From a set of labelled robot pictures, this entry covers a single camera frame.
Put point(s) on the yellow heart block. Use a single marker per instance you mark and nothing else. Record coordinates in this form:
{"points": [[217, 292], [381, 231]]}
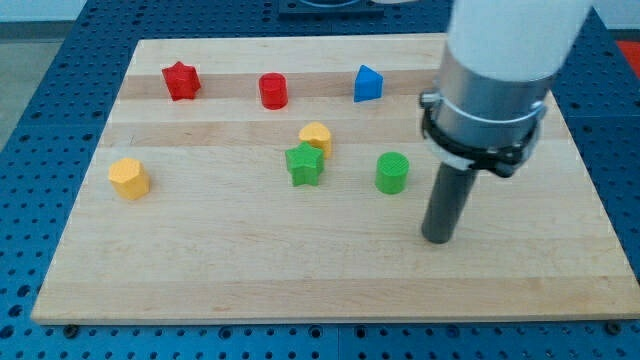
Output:
{"points": [[318, 136]]}

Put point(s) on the red star block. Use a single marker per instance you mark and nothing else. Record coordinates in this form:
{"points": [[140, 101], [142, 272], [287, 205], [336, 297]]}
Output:
{"points": [[182, 81]]}

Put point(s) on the yellow hexagon block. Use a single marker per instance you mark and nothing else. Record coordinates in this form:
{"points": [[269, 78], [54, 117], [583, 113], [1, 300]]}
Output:
{"points": [[129, 178]]}

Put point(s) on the green star block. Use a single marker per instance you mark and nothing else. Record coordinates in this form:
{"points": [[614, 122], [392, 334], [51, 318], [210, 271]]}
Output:
{"points": [[305, 163]]}

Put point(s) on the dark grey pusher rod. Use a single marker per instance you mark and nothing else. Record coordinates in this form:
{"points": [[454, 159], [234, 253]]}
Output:
{"points": [[446, 203]]}

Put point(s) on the wooden board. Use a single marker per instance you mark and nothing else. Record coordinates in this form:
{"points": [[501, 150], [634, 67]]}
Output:
{"points": [[223, 237]]}

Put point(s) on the red cylinder block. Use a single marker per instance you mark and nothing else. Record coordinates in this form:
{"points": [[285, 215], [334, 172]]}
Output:
{"points": [[273, 90]]}

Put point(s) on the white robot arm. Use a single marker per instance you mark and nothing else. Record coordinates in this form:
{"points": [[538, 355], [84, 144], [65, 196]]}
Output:
{"points": [[499, 62]]}

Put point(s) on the green cylinder block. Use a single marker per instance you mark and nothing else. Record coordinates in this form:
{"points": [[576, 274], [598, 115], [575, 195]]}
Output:
{"points": [[391, 173]]}

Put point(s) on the blue triangle block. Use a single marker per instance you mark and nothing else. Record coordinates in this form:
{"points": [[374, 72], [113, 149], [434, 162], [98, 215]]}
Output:
{"points": [[368, 84]]}

